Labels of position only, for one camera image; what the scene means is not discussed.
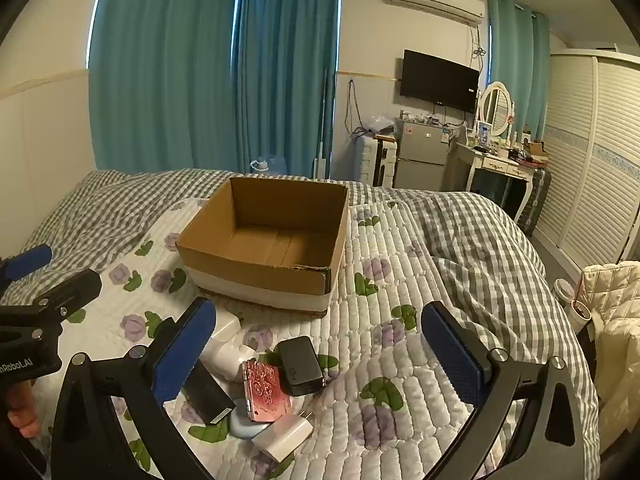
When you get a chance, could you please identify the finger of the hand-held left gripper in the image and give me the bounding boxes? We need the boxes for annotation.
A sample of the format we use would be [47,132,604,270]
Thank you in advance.
[0,244,53,293]
[0,268,103,333]

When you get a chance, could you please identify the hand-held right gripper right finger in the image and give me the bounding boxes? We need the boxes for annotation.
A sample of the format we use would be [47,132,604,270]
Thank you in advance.
[421,301,601,480]

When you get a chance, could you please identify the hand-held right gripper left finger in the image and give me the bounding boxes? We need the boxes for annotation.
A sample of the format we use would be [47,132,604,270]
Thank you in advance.
[50,296,217,480]

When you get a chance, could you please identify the white round power adapter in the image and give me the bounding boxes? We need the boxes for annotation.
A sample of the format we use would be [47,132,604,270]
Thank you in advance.
[200,339,257,382]

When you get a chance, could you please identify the black power adapter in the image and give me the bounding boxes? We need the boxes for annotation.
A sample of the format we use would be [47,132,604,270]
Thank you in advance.
[276,336,325,397]

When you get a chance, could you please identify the brown cardboard box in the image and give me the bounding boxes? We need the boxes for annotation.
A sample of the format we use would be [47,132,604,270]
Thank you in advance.
[175,176,350,317]

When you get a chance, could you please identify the white square charger plug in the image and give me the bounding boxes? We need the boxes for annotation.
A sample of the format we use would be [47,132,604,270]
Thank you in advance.
[251,412,314,462]

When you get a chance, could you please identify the person's left hand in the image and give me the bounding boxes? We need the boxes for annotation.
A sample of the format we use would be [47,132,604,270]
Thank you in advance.
[6,379,42,437]

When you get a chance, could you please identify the black rectangular box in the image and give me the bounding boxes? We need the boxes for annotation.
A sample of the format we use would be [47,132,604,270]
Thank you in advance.
[182,360,237,427]

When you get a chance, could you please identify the white flat charger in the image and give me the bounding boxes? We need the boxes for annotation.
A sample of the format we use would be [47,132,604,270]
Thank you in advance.
[210,314,243,342]

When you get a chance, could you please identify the pink patterned case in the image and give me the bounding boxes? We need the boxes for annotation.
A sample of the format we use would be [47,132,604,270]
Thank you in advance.
[242,360,293,422]

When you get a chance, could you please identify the light blue case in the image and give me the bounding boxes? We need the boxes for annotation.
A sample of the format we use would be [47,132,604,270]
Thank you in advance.
[229,407,271,440]

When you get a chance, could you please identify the grey checked duvet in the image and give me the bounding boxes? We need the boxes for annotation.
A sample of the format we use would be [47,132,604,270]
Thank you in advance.
[10,167,601,461]

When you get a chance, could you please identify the white cup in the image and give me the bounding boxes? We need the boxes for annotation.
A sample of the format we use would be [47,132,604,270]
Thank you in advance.
[552,279,576,306]
[572,300,593,333]

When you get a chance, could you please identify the white padded jacket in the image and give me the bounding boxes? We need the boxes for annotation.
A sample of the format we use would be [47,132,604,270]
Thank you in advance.
[580,260,640,456]

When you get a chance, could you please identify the black suitcase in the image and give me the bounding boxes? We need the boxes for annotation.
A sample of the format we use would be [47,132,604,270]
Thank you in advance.
[517,166,552,235]

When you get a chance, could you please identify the white dressing table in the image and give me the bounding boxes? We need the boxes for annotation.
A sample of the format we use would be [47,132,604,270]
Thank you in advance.
[452,140,538,221]

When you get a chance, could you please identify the clear water jug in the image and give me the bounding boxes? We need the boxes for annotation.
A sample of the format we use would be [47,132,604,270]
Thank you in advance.
[250,155,288,177]

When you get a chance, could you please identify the silver fridge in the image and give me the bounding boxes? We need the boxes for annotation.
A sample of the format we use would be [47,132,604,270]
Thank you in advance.
[393,117,453,192]

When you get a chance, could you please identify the white suitcase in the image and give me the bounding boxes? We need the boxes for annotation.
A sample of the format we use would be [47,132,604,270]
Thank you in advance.
[359,136,399,187]

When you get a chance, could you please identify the wide teal curtain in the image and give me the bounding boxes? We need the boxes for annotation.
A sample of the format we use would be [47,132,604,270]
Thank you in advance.
[89,0,241,173]

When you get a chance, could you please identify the white flat mop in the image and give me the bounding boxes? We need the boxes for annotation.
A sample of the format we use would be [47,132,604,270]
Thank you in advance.
[314,67,332,179]

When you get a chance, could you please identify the white slatted wardrobe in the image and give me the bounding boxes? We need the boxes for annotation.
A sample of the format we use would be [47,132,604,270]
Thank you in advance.
[532,49,640,268]

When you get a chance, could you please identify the clear plastic bag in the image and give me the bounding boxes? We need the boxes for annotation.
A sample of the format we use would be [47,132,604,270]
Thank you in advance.
[367,115,398,137]

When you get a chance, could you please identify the white oval vanity mirror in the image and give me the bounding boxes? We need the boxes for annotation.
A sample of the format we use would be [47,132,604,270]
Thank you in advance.
[477,81,516,138]

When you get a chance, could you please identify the narrow teal curtain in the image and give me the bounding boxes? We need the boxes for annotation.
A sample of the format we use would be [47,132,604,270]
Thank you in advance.
[487,0,552,146]

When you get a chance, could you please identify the hanging wall cables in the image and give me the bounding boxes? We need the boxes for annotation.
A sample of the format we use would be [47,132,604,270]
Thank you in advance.
[345,79,371,141]

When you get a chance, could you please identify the black wall television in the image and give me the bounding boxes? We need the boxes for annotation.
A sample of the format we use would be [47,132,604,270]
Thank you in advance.
[400,49,480,114]

